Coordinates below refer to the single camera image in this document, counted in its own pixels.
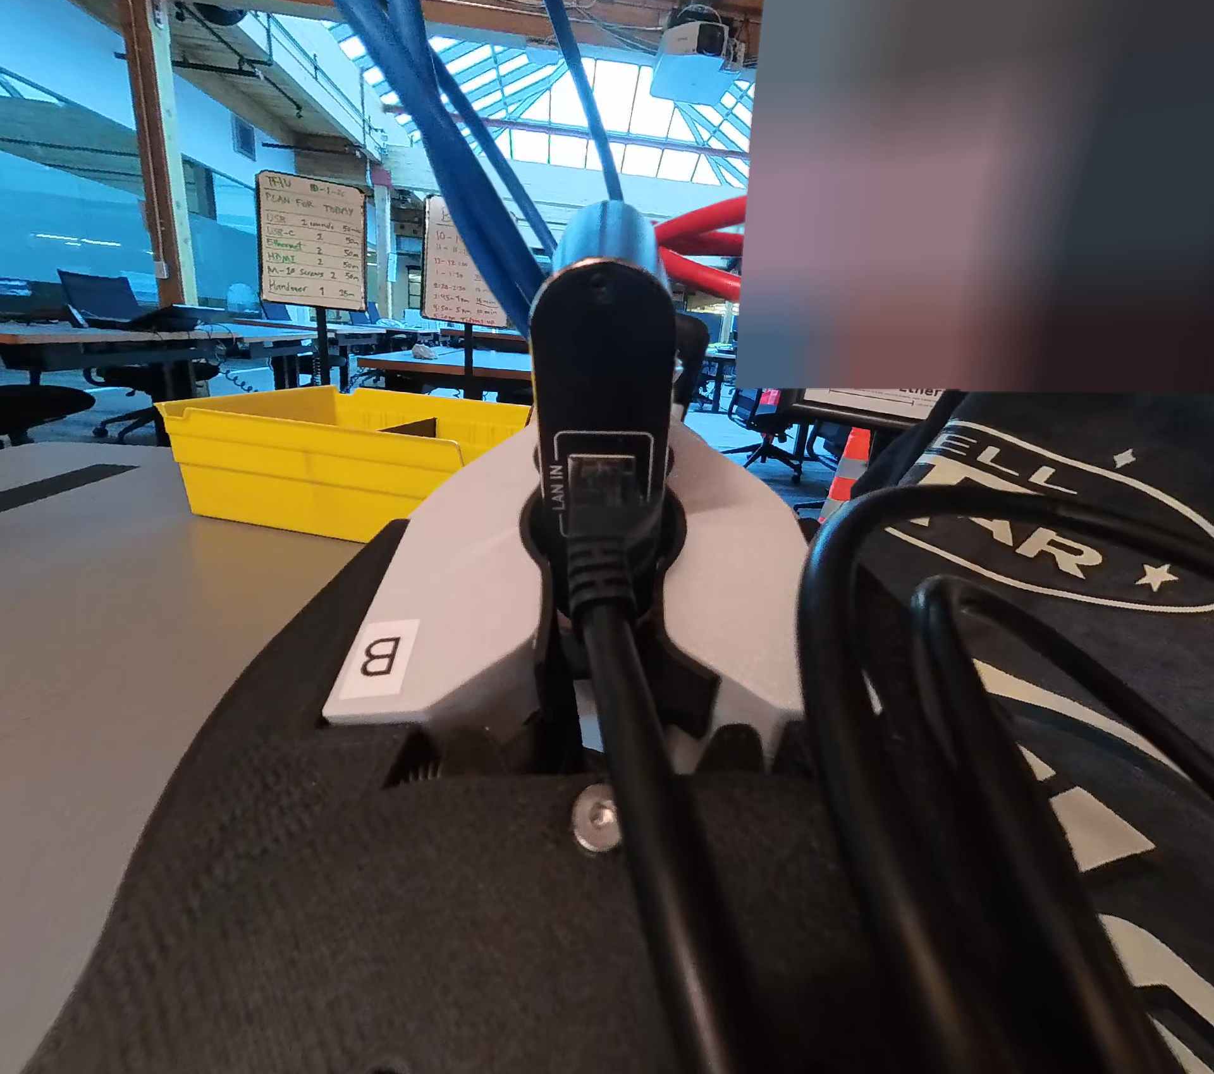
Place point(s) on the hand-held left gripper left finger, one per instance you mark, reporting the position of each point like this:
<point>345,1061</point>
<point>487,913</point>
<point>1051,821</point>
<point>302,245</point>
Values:
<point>445,600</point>

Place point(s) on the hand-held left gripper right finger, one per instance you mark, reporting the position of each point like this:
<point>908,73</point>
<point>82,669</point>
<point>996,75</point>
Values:
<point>748,600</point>

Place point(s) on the yellow plastic bin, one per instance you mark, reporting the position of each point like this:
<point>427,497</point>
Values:
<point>284,476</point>

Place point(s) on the black ethernet switch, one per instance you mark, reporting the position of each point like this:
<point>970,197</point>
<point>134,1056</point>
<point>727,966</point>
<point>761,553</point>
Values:
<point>597,353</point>

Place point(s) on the orange traffic cone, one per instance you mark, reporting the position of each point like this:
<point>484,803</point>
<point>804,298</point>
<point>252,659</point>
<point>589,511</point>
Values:
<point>847,476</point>

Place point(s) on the white fiducial marker card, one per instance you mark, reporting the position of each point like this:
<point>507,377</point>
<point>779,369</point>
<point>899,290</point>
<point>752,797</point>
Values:
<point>853,405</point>

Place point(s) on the wooden office desk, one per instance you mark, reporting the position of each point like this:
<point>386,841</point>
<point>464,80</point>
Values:
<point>141,334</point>

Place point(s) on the black office chair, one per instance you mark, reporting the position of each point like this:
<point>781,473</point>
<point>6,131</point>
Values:
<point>95,295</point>

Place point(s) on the white ceiling projector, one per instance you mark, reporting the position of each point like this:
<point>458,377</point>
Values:
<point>697,49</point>

